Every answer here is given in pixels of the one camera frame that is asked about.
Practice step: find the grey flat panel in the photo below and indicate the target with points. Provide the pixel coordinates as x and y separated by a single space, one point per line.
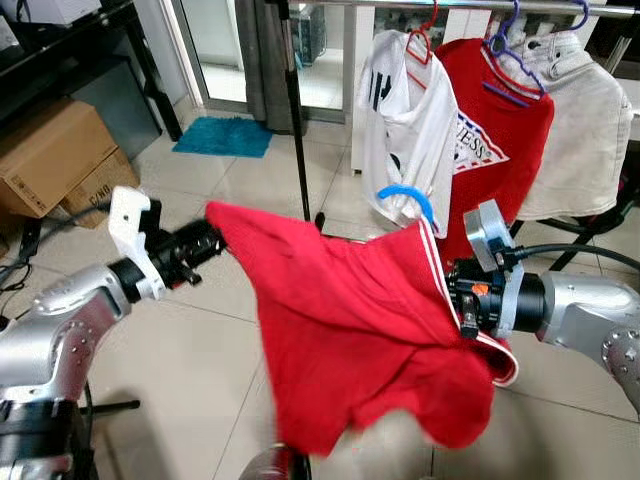
120 105

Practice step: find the teal floor mat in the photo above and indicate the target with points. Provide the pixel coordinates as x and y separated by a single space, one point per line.
222 137

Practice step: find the blue clothes hanger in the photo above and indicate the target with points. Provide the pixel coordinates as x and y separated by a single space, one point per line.
405 189

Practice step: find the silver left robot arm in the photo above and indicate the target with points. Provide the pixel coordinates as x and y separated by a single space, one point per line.
50 330

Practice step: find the black shelf unit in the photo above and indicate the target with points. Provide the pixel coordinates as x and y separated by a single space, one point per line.
60 50

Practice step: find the small printed cardboard box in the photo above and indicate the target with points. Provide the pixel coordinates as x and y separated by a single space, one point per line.
105 185

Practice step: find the cream jacket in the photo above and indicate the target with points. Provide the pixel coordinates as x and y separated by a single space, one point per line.
590 130

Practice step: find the large brown cardboard box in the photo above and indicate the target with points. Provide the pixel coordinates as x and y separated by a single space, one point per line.
50 155

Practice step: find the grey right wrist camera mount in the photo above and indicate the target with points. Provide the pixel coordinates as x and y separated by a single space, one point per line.
487 235

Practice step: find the red T-shirt white logo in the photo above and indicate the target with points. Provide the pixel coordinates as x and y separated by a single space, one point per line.
500 150

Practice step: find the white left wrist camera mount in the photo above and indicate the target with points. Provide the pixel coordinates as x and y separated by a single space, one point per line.
128 215

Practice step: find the metal clothes rack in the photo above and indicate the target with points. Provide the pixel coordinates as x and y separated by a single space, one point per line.
295 120

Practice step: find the purple clothes hanger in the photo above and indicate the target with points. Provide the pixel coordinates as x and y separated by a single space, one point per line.
583 18
515 72

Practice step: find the white T-shirt black print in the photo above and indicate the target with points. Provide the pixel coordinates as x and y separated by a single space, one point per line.
405 130

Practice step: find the red shirt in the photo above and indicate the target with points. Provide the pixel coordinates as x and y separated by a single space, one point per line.
370 330

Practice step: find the red clothes hanger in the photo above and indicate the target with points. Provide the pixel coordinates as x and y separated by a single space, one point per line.
418 50

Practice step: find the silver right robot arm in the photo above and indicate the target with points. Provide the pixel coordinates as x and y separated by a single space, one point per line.
585 315

